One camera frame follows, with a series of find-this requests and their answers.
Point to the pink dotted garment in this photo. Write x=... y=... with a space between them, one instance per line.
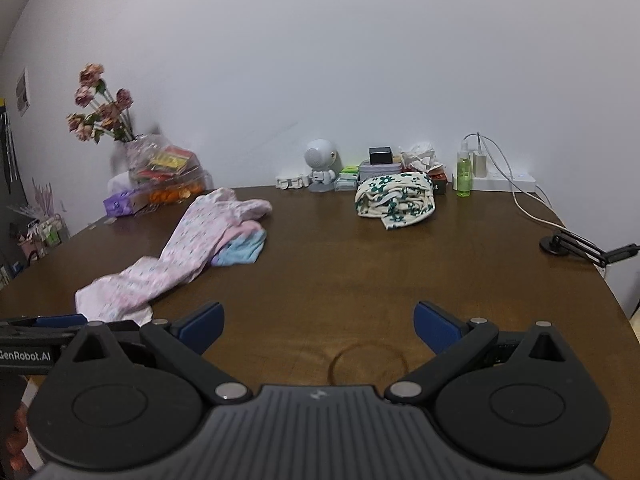
x=126 y=296

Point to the wall poster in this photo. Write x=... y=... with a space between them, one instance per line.
x=22 y=92

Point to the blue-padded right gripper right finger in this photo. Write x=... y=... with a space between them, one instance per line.
x=459 y=347

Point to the dried pink rose bouquet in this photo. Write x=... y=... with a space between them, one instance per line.
x=103 y=113

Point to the person's left hand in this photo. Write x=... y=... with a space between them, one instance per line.
x=14 y=434

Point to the white round robot toy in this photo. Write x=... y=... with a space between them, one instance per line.
x=320 y=156

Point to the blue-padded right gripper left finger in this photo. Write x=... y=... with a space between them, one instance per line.
x=179 y=347

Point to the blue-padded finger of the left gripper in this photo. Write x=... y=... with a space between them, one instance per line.
x=40 y=321

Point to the light blue garment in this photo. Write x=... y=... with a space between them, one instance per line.
x=243 y=249

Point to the clear bag of snacks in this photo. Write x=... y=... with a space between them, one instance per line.
x=163 y=171

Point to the grey tin box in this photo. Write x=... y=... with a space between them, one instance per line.
x=367 y=171

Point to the cream green-flower garment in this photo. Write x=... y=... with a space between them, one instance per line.
x=398 y=200

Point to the purple tissue box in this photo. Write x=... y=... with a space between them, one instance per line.
x=125 y=203

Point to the small black cube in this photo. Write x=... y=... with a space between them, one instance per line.
x=380 y=155

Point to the pink desk organizer with straws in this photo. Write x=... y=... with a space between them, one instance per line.
x=45 y=228

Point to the green spray bottle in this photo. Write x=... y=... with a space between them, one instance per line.
x=464 y=174

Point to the black red tissue box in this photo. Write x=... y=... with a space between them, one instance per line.
x=422 y=158

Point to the green white small packs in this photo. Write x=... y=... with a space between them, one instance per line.
x=347 y=179

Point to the white charger adapter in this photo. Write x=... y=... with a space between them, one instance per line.
x=479 y=159

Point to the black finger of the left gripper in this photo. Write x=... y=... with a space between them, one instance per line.
x=127 y=326

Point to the small white figurines row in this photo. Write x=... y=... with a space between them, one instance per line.
x=293 y=183

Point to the white power strip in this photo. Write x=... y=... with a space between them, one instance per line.
x=495 y=182

